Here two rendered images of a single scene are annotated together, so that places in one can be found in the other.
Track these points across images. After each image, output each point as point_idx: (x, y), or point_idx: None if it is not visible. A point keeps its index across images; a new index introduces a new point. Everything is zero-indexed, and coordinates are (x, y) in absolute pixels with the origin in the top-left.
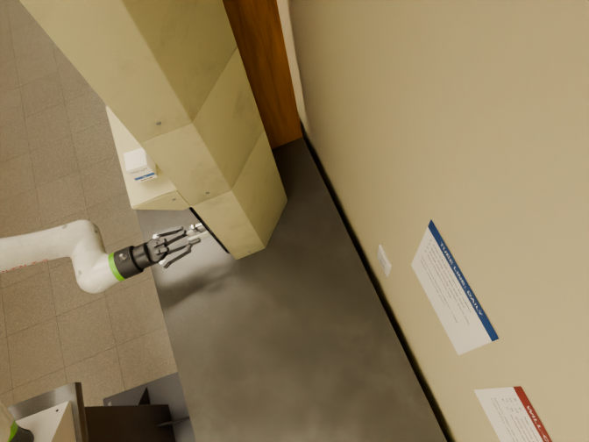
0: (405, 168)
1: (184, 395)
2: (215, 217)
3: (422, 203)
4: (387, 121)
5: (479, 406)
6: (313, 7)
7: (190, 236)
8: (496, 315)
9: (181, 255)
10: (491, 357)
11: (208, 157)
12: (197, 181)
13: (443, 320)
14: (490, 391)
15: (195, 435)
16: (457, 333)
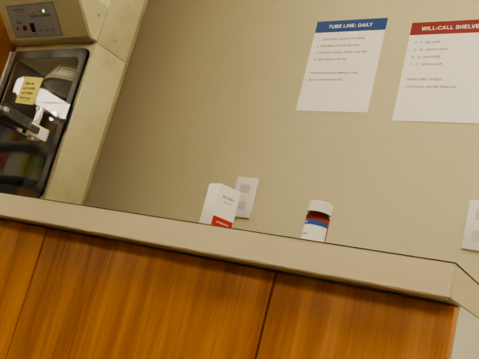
0: (289, 21)
1: (43, 199)
2: (94, 84)
3: (307, 24)
4: (269, 9)
5: (403, 129)
6: (177, 27)
7: (19, 129)
8: (380, 6)
9: (23, 119)
10: (389, 45)
11: (142, 3)
12: (121, 18)
13: (343, 103)
14: (402, 80)
15: (95, 206)
16: (359, 86)
